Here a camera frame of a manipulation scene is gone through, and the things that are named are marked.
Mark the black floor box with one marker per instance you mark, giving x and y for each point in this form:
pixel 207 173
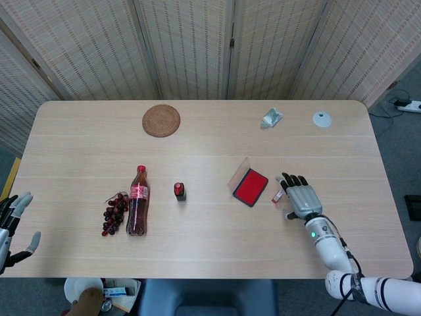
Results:
pixel 413 208

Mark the dark red grape bunch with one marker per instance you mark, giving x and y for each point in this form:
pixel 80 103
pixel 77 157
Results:
pixel 113 212

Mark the round white grommet cover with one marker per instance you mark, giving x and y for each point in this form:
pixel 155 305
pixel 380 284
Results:
pixel 322 120

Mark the crumpled tissue pack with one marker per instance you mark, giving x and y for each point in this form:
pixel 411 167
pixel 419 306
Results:
pixel 271 118

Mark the woven folding screen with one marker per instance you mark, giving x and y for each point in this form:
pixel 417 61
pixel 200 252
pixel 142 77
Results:
pixel 184 49

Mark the brown rounded object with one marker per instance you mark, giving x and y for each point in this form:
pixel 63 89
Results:
pixel 87 303

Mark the cola bottle red label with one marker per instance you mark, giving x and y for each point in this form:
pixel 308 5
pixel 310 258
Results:
pixel 137 204

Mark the white round plate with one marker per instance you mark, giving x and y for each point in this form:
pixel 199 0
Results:
pixel 77 286

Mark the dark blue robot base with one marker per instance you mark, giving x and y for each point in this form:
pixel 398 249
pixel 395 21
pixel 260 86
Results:
pixel 207 296

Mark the blue white small box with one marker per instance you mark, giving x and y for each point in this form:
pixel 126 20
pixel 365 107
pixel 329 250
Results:
pixel 115 292

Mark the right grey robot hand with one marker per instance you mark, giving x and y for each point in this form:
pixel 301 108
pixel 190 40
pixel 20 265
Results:
pixel 304 199

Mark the red ink pad clear lid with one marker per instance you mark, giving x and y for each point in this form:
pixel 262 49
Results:
pixel 251 187

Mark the small white red stamp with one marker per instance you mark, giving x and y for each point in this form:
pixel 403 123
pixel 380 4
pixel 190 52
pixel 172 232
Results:
pixel 277 197

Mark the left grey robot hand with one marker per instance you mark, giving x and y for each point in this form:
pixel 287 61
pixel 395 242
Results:
pixel 18 205

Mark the white power strip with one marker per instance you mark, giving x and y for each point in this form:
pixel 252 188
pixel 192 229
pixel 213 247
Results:
pixel 411 106

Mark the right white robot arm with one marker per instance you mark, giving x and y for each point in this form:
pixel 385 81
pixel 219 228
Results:
pixel 329 247

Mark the small red-capped bottle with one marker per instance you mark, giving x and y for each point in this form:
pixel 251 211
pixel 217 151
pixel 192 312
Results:
pixel 180 192

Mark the round woven rattan coaster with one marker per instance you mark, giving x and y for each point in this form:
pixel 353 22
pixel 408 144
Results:
pixel 161 120

